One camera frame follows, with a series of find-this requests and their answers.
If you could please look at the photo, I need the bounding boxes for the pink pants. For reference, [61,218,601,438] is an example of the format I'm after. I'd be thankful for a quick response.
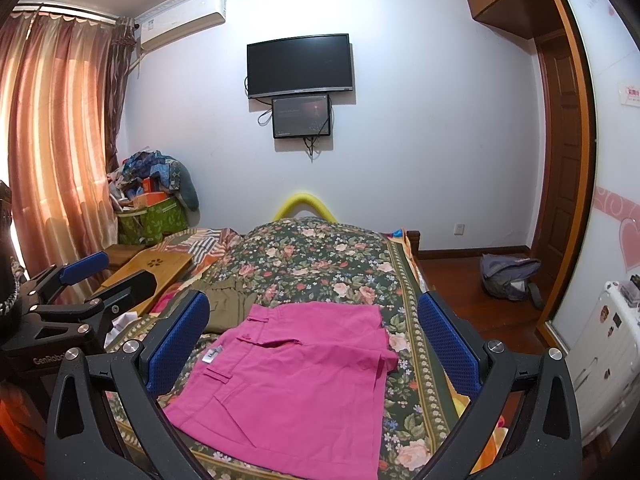
[165,302,398,479]

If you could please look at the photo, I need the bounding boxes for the wooden lap desk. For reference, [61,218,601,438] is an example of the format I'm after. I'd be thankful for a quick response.
[96,249,193,316]

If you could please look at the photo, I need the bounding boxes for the olive green pants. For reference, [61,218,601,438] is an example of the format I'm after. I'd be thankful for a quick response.
[191,278,257,334]

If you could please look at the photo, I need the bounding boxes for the yellow orange fleece blanket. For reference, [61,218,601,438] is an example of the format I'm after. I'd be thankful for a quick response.
[451,392,509,474]

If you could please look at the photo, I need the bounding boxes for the pile of blue clothes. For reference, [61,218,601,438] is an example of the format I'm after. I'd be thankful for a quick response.
[107,151,200,212]

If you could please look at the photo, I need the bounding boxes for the grey backpack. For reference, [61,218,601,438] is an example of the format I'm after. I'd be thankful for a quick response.
[480,255,544,310]

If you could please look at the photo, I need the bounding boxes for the striped colourful blanket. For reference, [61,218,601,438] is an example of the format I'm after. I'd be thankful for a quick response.
[151,228,243,280]

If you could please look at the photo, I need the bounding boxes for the floral bed cover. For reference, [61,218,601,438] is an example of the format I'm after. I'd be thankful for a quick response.
[106,216,471,480]

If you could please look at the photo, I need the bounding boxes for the orange pink curtain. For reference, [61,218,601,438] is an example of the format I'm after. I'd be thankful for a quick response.
[1,11,117,275]

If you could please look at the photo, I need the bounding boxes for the brown wooden door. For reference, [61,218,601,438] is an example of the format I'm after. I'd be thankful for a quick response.
[533,32,582,301]

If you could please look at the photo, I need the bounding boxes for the white air conditioner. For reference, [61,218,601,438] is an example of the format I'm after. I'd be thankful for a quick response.
[140,0,227,52]

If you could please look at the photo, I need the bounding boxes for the yellow foam bed rail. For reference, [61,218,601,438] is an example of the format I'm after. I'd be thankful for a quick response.
[272,192,337,223]

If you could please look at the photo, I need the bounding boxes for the small black wall monitor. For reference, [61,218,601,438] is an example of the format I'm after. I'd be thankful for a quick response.
[271,94,332,140]

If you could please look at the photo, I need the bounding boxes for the black wall television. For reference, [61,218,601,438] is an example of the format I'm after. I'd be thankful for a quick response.
[246,34,355,99]

